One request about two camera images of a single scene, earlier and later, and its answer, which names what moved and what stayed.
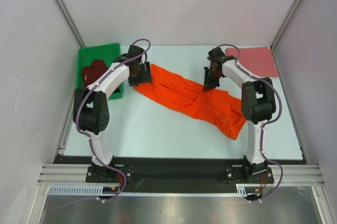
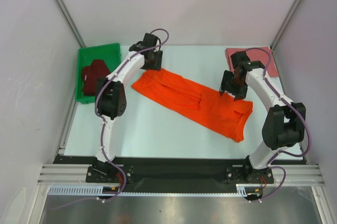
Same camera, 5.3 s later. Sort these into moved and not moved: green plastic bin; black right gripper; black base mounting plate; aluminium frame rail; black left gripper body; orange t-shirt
Moved: black left gripper body; black right gripper
Not moved: green plastic bin; aluminium frame rail; black base mounting plate; orange t-shirt
